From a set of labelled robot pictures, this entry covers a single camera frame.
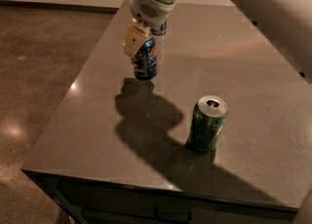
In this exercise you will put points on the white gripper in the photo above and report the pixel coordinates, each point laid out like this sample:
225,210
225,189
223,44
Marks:
150,13

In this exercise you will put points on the blue Pepsi can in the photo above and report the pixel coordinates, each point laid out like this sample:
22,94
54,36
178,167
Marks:
145,60

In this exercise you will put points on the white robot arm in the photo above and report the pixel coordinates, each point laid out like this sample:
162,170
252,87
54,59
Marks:
287,24

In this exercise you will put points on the blue silver Red Bull can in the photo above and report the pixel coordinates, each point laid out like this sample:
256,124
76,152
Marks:
161,30

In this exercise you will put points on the green soda can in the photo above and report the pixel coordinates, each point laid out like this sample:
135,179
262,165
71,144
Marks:
209,115

